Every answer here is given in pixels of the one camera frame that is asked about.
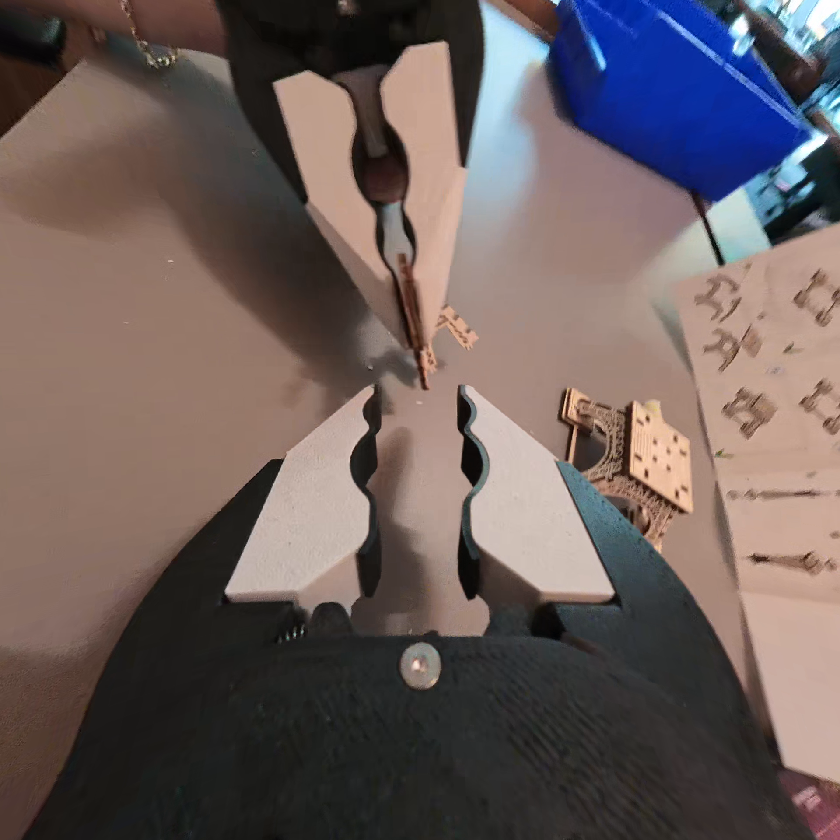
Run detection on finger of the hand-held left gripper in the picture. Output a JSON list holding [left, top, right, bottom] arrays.
[[272, 70, 421, 350], [379, 41, 469, 343]]

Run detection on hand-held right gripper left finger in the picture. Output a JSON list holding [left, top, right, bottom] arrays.
[[224, 385, 383, 605]]

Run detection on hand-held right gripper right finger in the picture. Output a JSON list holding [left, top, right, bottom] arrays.
[[458, 384, 616, 605]]

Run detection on thin wooden lattice puzzle piece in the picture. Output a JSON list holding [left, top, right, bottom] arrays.
[[392, 252, 438, 392]]

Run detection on forked wooden lattice puzzle piece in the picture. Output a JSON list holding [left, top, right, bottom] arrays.
[[436, 304, 480, 353]]

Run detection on person's left forearm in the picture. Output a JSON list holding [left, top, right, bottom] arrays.
[[62, 0, 228, 61]]

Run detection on wooden tower base model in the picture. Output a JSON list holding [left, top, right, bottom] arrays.
[[558, 387, 695, 553]]

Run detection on blue plastic bin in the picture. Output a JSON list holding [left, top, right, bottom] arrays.
[[547, 0, 815, 203]]

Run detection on wooden puzzle cutout sheet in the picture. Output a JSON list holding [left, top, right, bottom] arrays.
[[675, 223, 840, 785]]

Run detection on dark red packet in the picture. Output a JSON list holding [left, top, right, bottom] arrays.
[[777, 766, 840, 840]]

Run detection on gold chain bracelet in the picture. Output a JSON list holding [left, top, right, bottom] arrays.
[[117, 0, 179, 70]]

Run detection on black cable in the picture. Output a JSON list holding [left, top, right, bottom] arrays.
[[689, 189, 727, 266]]

